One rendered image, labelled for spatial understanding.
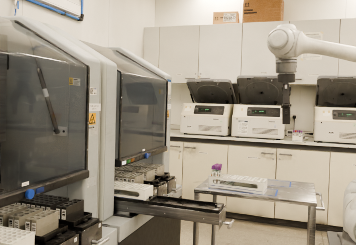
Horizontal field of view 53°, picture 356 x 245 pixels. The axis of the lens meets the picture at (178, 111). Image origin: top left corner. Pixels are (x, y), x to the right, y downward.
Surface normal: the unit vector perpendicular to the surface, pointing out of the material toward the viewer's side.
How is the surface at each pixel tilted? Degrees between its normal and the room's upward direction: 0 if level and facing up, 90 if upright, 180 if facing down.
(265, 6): 90
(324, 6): 90
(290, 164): 90
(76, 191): 90
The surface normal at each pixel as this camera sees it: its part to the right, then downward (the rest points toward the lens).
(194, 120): -0.36, 0.02
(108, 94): 0.94, 0.04
